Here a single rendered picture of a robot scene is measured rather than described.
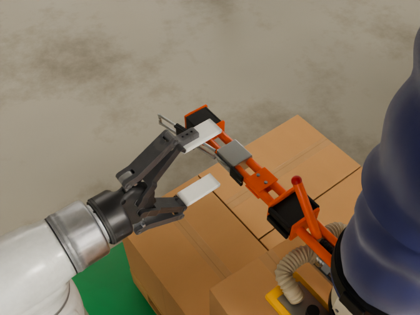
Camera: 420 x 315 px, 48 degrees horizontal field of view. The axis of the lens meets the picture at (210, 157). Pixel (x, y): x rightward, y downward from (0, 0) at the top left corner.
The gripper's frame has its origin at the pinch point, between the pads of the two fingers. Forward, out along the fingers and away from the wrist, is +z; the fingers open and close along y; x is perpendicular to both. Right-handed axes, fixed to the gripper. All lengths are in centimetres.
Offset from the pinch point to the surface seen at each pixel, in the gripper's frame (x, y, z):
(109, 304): -60, 158, -14
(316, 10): -170, 158, 236
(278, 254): -1, 64, 25
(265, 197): -4.2, 34.0, 19.8
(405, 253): 29.5, 2.2, 12.4
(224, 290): -2, 64, 6
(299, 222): 6.2, 31.9, 20.3
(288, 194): -1.0, 32.3, 23.8
